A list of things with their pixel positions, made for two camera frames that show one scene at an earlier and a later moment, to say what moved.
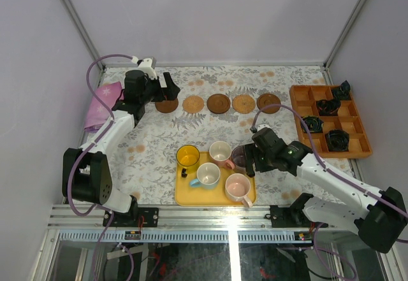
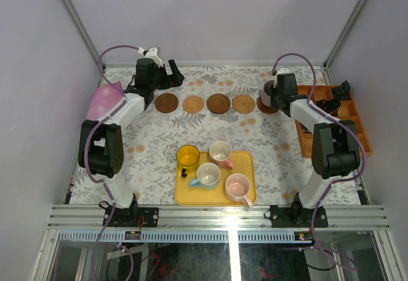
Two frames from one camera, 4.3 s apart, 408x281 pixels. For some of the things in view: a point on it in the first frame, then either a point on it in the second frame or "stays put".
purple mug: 238,157 to 266,94
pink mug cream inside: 220,152 stays put
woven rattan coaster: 243,104 stays put
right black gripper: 250,151 to 274,89
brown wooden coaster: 218,103 stays put
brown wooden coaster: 267,99 stays put
